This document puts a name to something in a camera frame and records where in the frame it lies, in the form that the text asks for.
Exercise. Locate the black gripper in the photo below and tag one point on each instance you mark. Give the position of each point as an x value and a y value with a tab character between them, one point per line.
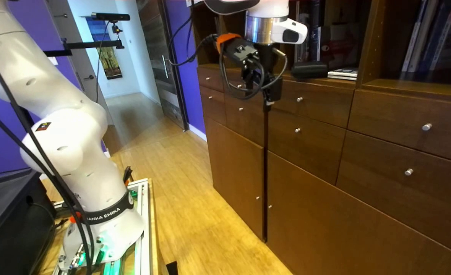
264	53

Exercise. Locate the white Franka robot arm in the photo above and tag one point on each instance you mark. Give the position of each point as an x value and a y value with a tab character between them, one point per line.
65	131

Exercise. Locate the small silver drawer knob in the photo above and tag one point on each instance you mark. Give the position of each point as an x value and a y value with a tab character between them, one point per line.
240	108
296	130
408	171
299	99
426	127

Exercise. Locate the flat book stack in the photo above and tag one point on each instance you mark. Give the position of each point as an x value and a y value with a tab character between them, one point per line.
342	73

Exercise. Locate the dark brown cabinet door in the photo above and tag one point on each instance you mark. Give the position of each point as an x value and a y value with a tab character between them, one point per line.
336	229
233	173

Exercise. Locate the small silver door knob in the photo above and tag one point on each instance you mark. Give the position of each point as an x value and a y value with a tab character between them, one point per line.
256	197
269	206

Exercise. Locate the dark wooden bookshelf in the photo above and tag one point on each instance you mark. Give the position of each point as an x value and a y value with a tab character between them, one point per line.
371	46

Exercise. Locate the dark brown wooden cabinet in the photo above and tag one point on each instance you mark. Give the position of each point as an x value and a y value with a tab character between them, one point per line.
417	90

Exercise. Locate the white upright book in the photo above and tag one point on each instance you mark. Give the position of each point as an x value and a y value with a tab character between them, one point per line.
415	35

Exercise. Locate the black clamp lever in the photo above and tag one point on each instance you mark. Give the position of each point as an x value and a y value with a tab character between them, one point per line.
126	176

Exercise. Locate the dark blue upright book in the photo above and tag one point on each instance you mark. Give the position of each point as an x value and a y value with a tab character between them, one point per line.
443	35

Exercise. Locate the small black floor object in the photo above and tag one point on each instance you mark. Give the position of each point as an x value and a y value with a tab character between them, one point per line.
171	267

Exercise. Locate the black tripod stand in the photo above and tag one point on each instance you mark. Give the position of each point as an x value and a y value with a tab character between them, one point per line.
24	116

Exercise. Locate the black equipment case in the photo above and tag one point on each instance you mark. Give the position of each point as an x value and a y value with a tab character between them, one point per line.
4	229

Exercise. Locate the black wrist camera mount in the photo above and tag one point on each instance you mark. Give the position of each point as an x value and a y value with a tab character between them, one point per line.
240	50

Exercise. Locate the dark wall poster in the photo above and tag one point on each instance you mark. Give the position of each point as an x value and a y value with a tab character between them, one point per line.
110	61

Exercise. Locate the black bar camera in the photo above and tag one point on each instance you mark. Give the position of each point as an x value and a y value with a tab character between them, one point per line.
110	17

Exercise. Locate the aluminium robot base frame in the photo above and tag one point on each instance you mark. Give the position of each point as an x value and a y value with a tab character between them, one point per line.
143	223

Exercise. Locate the black camera boom stand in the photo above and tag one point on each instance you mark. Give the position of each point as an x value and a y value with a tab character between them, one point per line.
81	46

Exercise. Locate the white wall switch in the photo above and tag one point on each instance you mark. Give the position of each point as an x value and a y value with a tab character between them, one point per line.
52	60

